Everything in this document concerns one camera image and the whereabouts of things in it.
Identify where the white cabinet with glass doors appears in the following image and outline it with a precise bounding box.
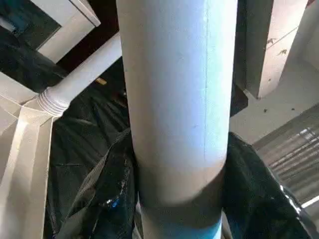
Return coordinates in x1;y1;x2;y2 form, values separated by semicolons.
0;0;102;65

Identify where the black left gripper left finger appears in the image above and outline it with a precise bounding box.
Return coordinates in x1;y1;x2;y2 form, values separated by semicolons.
57;128;140;239

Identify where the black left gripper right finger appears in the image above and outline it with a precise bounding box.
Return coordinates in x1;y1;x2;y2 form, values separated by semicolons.
220;131;319;239

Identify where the white plastic table leg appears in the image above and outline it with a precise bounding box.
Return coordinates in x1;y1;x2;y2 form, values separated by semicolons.
37;32;123;118
116;0;238;239

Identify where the black mat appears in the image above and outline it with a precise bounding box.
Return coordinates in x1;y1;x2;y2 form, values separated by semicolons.
0;24;137;239

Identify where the black speaker with yellow label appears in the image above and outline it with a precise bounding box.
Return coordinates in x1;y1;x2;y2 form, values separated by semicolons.
74;57;128;105

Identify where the white plastic table top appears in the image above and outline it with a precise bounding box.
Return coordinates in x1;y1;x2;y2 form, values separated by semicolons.
0;71;55;239

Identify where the grey curtain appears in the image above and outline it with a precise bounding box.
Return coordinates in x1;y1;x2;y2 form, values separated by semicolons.
253;104;319;209

